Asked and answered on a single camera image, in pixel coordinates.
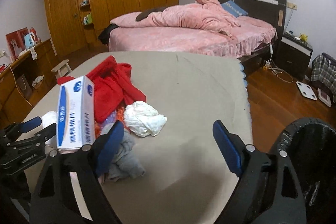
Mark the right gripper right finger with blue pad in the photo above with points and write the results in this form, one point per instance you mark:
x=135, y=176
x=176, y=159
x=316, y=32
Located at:
x=268, y=189

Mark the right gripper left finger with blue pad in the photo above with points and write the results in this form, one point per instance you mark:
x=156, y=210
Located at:
x=68, y=191

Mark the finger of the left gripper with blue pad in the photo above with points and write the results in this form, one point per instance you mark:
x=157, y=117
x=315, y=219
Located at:
x=28, y=125
x=40, y=137

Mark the white blue cotton pad box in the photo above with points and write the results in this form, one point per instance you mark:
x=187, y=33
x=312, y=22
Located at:
x=75, y=125

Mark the blue plastic bag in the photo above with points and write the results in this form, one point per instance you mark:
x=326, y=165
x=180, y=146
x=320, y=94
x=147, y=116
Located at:
x=110, y=119

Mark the grey socks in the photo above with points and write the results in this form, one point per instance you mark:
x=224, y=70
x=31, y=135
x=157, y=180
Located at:
x=125, y=163

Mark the orange knitted mat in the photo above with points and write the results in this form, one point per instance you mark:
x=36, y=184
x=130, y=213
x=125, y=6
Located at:
x=120, y=117

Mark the red fleece cloth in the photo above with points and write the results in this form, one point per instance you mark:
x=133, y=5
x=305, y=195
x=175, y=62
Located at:
x=112, y=86

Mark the white tissue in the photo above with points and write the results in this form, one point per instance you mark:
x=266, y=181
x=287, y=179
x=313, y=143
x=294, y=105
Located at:
x=143, y=120

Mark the black lined trash bin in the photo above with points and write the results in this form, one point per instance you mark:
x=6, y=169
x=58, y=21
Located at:
x=310, y=145

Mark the wooden desk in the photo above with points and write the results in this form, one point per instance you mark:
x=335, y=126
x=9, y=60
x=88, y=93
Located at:
x=25, y=82

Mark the beige table cloth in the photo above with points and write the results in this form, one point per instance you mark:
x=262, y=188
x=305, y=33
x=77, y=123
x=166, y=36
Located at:
x=186, y=179

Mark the small white stool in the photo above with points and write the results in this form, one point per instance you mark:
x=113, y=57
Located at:
x=62, y=69

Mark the blue electric kettle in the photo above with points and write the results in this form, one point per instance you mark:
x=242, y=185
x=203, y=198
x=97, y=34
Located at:
x=30, y=40

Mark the white bathroom scale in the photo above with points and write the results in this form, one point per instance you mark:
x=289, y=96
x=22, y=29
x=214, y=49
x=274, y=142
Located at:
x=306, y=91

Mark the red white scale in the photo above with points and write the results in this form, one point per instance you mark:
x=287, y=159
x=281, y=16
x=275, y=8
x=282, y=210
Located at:
x=323, y=97

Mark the bed with pink sheet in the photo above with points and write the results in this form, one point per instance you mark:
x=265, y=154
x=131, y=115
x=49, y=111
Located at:
x=246, y=40

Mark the black white nightstand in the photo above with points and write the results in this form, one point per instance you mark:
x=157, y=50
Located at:
x=293, y=56

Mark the black clothes on bed end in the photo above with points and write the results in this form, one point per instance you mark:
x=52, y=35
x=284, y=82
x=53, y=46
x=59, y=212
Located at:
x=104, y=36

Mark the plaid bag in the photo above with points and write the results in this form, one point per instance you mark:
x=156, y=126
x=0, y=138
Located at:
x=324, y=72

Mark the yellow plush toy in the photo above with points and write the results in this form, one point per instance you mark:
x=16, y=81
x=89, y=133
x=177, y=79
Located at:
x=303, y=38

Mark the pink duvet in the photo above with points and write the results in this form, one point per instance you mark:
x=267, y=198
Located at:
x=202, y=15

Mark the blue pillow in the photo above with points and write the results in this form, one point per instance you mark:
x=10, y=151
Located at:
x=234, y=9

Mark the dark wooden headboard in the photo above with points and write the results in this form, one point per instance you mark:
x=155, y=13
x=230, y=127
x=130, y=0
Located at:
x=271, y=11

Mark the red picture frame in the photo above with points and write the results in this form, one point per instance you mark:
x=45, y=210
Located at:
x=16, y=41

